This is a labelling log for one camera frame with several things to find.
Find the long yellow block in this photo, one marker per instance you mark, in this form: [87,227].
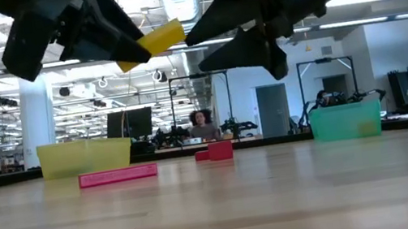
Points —
[163,38]

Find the white pillar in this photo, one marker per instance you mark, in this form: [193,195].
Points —
[36,116]

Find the red rectangular block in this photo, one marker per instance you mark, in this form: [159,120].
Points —
[201,156]

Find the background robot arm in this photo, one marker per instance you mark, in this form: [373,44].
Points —
[170,136]
[365,94]
[236,127]

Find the long pink block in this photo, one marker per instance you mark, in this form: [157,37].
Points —
[117,175]

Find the black monitor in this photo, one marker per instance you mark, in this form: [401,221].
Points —
[129,124]

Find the yellow translucent plastic bin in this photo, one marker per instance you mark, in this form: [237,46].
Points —
[83,158]

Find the black gantry frame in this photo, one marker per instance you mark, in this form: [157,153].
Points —
[172,103]
[322,60]

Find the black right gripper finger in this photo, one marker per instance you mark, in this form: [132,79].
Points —
[228,8]
[247,50]

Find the grey door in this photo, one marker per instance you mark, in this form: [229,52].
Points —
[273,111]
[335,85]

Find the person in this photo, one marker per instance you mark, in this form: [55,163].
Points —
[203,131]
[322,97]

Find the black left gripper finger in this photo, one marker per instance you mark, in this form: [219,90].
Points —
[116,17]
[107,45]

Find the black cabinet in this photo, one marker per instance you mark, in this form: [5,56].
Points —
[399,87]

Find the green translucent plastic bin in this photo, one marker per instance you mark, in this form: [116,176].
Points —
[337,124]

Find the red cube block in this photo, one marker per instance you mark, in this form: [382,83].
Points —
[221,151]

